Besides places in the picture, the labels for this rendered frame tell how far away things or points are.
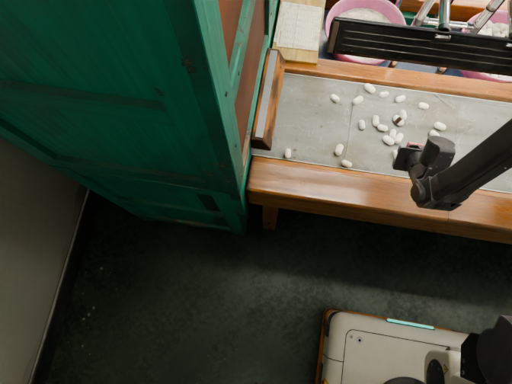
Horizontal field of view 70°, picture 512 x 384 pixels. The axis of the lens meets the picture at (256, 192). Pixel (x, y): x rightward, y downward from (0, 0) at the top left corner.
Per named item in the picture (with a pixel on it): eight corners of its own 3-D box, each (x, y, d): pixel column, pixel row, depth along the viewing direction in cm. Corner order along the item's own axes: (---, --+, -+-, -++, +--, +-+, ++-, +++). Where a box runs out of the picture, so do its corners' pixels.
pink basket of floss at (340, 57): (411, 54, 128) (424, 36, 118) (350, 92, 124) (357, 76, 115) (365, 2, 134) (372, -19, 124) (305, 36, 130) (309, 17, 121)
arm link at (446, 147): (414, 205, 79) (453, 209, 79) (436, 159, 72) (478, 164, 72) (398, 175, 88) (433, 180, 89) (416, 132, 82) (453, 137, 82)
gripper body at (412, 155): (398, 143, 92) (404, 158, 86) (440, 149, 91) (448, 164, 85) (391, 165, 96) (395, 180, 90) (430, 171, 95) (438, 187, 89)
